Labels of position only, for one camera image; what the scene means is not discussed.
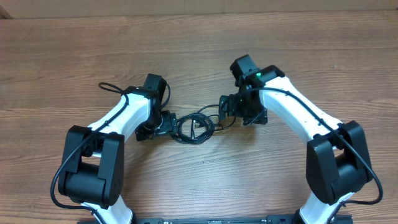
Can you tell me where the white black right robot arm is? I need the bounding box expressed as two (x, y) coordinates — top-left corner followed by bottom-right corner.
(219, 62), (375, 223)

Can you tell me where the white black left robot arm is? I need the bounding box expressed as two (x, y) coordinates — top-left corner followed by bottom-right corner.
(50, 83), (175, 223)

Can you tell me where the black USB cable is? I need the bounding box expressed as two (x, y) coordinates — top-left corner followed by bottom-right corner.
(170, 112), (216, 145)
(191, 104), (237, 131)

